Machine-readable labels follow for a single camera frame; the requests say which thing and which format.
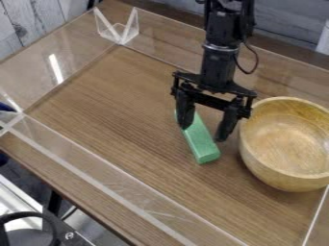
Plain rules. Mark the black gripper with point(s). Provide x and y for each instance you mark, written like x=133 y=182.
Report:
x=212 y=89

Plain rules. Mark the green rectangular block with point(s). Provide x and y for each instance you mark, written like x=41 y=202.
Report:
x=199 y=141

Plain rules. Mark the brown wooden bowl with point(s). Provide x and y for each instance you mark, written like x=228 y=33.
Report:
x=283 y=143

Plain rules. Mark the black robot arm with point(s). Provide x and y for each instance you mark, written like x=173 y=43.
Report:
x=227 y=26

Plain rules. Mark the clear acrylic tray walls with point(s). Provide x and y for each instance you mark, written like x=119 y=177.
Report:
x=95 y=133

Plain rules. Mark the black table leg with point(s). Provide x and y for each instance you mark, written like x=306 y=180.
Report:
x=54 y=203

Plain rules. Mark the blue object at edge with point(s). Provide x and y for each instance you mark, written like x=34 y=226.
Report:
x=4 y=107

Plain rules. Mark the grey metal bracket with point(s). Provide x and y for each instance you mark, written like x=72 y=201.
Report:
x=68 y=236

